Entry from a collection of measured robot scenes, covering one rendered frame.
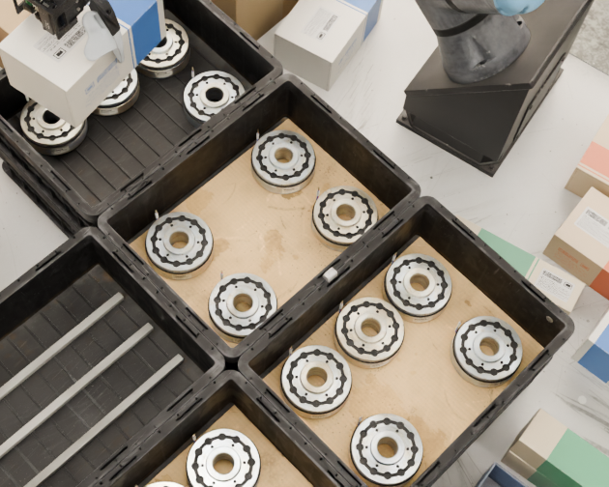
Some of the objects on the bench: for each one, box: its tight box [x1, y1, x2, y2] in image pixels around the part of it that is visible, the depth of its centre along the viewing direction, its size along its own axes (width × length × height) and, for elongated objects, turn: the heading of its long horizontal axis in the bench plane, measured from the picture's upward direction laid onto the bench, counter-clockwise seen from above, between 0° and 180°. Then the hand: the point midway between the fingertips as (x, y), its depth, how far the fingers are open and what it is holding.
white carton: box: [274, 0, 383, 92], centre depth 189 cm, size 20×12×9 cm, turn 148°
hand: (83, 32), depth 140 cm, fingers closed on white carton, 13 cm apart
